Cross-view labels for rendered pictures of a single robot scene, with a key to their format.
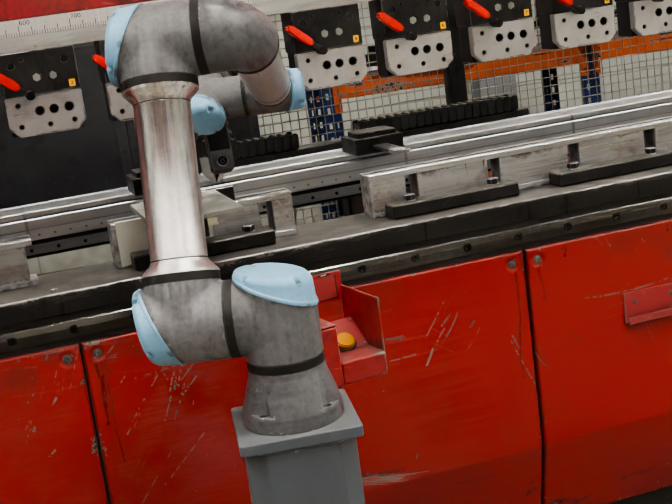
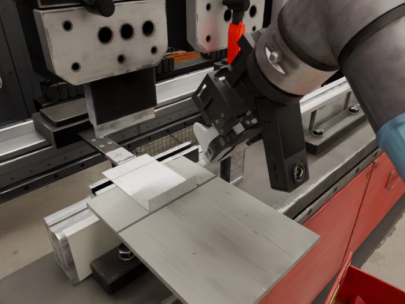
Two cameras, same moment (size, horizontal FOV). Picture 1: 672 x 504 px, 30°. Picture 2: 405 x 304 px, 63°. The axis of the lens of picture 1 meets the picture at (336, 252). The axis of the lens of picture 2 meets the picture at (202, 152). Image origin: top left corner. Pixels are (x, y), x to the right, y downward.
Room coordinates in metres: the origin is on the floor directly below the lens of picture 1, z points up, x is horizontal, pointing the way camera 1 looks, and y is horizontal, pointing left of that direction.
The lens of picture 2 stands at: (2.17, 0.43, 1.30)
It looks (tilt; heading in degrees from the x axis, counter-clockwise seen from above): 31 degrees down; 333
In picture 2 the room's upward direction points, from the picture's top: straight up
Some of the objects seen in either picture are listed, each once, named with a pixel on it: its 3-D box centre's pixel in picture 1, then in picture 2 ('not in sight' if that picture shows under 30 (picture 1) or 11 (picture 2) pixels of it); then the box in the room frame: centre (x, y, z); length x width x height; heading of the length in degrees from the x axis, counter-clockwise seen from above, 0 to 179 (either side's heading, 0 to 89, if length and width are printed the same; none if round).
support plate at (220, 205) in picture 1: (185, 207); (195, 220); (2.46, 0.28, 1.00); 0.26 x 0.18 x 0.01; 16
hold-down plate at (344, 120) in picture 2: (452, 199); (335, 127); (2.72, -0.27, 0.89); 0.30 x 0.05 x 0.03; 106
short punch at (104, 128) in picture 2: not in sight; (123, 96); (2.60, 0.33, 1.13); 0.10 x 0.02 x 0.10; 106
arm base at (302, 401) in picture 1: (289, 385); not in sight; (1.78, 0.10, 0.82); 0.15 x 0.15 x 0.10
